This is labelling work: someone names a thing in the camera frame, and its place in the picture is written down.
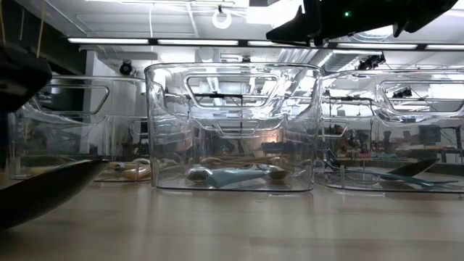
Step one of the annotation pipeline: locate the gold spoon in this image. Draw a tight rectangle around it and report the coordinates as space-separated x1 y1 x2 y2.
201 155 287 168

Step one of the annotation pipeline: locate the white ring fixture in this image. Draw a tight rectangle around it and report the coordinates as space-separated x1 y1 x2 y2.
211 9 233 30

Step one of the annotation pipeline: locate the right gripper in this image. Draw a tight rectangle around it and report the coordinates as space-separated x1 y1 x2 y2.
266 0 410 47

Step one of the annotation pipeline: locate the black ceiling track fixture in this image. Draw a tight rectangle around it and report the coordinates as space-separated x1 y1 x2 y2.
357 54 386 72

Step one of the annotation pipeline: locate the long ceiling light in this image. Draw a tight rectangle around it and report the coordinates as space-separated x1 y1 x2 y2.
67 37 464 51

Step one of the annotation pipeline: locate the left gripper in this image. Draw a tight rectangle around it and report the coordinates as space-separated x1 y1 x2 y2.
0 46 52 114

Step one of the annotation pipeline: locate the silver spoon light-blue handle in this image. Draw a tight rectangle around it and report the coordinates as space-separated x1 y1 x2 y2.
206 165 291 189
184 166 214 183

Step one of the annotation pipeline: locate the narrow clear plastic bin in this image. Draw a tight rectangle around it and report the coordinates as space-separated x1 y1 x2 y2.
7 75 152 183
315 68 464 194
144 62 325 192

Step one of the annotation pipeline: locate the wide clear plastic bin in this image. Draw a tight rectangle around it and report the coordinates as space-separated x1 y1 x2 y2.
202 115 287 139

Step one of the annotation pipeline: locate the yellow power cable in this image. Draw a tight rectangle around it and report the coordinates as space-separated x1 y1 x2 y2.
0 0 47 59

